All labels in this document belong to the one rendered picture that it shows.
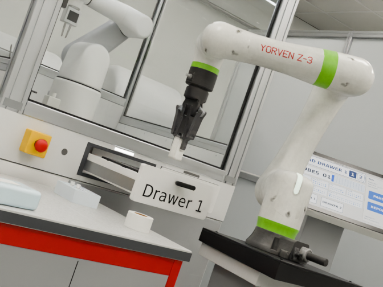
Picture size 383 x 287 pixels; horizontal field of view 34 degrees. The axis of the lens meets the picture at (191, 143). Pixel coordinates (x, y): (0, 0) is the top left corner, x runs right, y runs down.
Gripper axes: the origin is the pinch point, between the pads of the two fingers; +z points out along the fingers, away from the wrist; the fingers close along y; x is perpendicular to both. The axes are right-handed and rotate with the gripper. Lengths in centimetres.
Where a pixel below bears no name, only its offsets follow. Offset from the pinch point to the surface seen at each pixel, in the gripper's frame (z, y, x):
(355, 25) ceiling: -181, -242, 357
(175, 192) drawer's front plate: 12.6, 11.0, -4.1
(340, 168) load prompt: -16, -8, 94
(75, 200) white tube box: 23.2, 3.4, -31.4
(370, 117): -54, -54, 166
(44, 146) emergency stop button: 12.4, -15.8, -36.0
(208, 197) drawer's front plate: 11.3, 11.1, 8.9
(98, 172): 15.2, -13.6, -16.4
